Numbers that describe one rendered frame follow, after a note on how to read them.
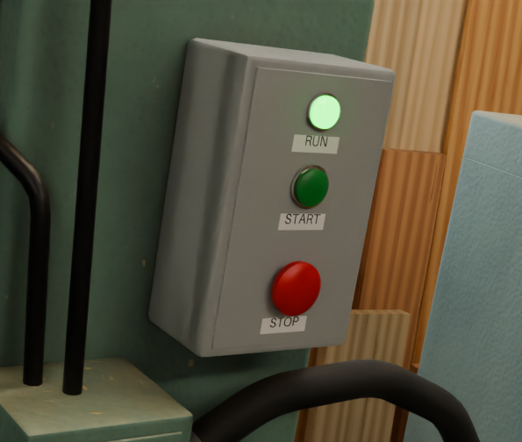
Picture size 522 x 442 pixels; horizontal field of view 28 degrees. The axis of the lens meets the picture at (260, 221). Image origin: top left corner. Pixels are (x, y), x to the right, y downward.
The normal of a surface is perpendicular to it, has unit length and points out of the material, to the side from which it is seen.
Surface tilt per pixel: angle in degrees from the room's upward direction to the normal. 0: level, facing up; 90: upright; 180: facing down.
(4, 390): 0
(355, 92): 90
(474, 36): 86
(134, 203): 90
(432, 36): 87
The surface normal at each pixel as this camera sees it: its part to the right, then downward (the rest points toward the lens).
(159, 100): 0.56, 0.28
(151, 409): 0.16, -0.96
